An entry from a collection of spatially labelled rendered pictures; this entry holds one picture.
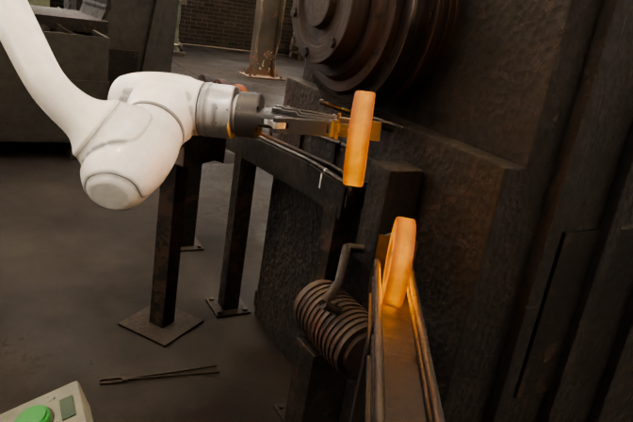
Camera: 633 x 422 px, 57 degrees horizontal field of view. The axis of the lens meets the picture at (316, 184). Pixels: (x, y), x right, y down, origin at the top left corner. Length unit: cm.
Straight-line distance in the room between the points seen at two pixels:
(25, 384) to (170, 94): 113
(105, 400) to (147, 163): 105
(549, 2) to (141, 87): 74
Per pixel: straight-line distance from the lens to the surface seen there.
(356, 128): 88
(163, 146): 87
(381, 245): 110
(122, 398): 178
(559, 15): 117
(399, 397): 78
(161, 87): 96
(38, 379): 188
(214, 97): 95
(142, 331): 204
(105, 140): 84
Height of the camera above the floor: 111
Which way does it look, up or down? 17 degrees down
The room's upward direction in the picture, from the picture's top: 9 degrees clockwise
